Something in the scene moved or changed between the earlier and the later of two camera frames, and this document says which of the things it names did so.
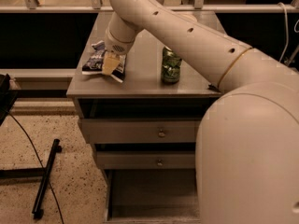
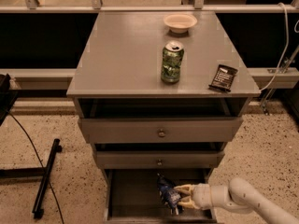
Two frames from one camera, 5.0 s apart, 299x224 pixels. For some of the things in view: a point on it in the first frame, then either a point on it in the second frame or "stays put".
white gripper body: [114, 46] -> [202, 196]
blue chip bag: [94, 63] -> [170, 196]
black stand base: [38, 172] stays put
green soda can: [170, 67] stays put
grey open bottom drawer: [151, 196] stays put
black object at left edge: [7, 97] stays put
